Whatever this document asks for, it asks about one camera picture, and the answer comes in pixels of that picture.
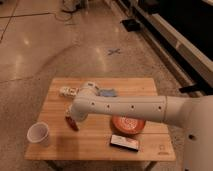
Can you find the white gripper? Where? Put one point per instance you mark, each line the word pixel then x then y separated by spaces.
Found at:
pixel 68 112

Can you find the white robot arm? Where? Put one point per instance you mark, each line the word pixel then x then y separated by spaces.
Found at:
pixel 194 115

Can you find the orange ceramic bowl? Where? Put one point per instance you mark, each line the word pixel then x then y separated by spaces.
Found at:
pixel 127 125

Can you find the wooden folding table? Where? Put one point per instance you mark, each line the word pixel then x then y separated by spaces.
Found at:
pixel 92 140

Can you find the white paper cup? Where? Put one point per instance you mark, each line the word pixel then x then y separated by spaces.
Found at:
pixel 39 133

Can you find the blue sponge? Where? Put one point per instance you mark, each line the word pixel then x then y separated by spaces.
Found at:
pixel 108 93

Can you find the small flat box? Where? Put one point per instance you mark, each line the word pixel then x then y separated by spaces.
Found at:
pixel 124 142

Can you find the black floor object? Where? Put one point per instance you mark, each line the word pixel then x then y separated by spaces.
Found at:
pixel 131 25

